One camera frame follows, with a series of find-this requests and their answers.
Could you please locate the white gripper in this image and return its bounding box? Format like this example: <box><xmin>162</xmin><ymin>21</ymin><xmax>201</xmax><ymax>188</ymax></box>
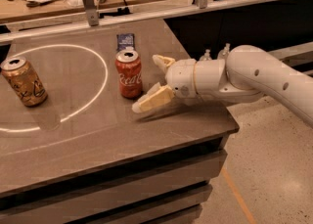
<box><xmin>132</xmin><ymin>55</ymin><xmax>227</xmax><ymax>113</ymax></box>

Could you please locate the red coke can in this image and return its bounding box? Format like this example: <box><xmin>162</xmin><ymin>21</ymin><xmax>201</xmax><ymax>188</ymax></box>
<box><xmin>115</xmin><ymin>47</ymin><xmax>143</xmax><ymax>99</ymax></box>

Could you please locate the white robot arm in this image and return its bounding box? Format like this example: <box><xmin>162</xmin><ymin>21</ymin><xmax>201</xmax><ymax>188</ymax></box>
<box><xmin>132</xmin><ymin>45</ymin><xmax>313</xmax><ymax>126</ymax></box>

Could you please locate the blue rxbar blueberry packet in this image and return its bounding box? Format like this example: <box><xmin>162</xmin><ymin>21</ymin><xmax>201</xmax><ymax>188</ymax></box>
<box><xmin>116</xmin><ymin>33</ymin><xmax>135</xmax><ymax>51</ymax></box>

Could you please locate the gold soda can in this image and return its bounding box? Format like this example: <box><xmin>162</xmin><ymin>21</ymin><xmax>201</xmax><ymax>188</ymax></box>
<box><xmin>1</xmin><ymin>57</ymin><xmax>48</xmax><ymax>107</ymax></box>

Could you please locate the left clear sanitizer bottle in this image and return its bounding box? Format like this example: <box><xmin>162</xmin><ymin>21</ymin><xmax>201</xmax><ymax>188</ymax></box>
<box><xmin>200</xmin><ymin>49</ymin><xmax>212</xmax><ymax>61</ymax></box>

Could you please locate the clear sanitizer bottle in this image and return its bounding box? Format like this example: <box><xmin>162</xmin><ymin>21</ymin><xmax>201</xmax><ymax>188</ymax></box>
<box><xmin>200</xmin><ymin>49</ymin><xmax>212</xmax><ymax>61</ymax></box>
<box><xmin>217</xmin><ymin>43</ymin><xmax>230</xmax><ymax>60</ymax></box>

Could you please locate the right clear sanitizer bottle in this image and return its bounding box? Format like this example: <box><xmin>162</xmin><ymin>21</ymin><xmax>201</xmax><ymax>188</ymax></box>
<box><xmin>217</xmin><ymin>43</ymin><xmax>230</xmax><ymax>60</ymax></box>

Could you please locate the grey drawer cabinet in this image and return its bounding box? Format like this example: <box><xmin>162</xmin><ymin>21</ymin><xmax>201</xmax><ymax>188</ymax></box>
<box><xmin>1</xmin><ymin>138</ymin><xmax>227</xmax><ymax>224</ymax></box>

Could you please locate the left metal bracket post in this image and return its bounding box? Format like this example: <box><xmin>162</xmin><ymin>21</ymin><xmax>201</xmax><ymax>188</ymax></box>
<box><xmin>82</xmin><ymin>0</ymin><xmax>99</xmax><ymax>26</ymax></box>

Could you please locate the aluminium frame rail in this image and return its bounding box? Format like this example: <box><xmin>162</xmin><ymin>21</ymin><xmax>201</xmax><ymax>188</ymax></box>
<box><xmin>0</xmin><ymin>0</ymin><xmax>282</xmax><ymax>45</ymax></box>

